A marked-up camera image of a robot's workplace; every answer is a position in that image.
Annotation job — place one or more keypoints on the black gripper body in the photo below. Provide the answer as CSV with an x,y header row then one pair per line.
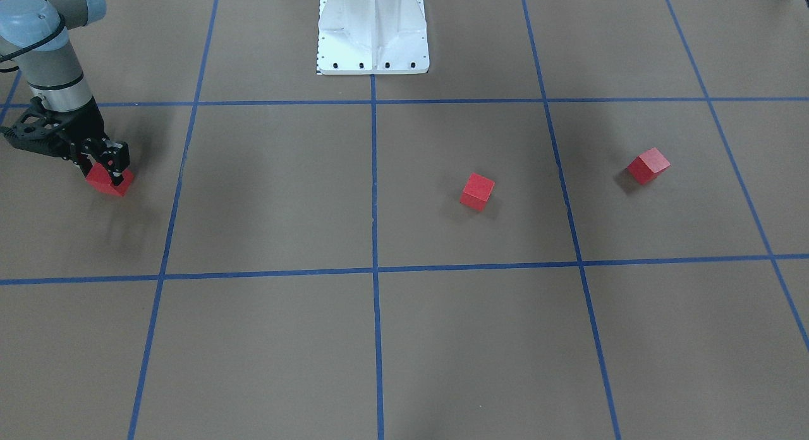
x,y
90,122

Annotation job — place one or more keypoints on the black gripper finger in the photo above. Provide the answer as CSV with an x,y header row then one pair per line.
x,y
114,158
85,163

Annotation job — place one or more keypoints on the red cube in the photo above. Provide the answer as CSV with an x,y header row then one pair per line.
x,y
100,180

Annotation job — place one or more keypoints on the red cube block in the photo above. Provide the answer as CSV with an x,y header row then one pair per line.
x,y
476,192
648,166

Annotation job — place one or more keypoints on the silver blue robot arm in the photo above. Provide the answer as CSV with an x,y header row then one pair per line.
x,y
35,38

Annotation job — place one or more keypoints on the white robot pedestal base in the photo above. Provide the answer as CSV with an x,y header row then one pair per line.
x,y
372,37

